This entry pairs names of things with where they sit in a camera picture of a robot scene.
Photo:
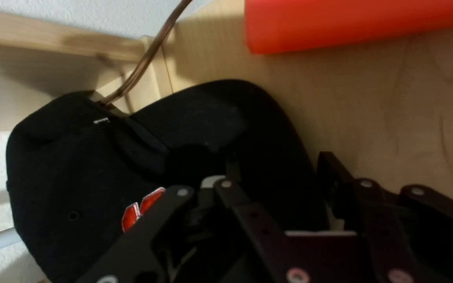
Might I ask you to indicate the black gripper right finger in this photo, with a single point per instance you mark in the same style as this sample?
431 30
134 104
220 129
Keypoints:
409 236

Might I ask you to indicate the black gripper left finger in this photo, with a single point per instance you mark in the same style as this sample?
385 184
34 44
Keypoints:
184 245

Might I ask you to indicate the orange red block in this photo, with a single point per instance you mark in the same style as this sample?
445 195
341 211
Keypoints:
341 24

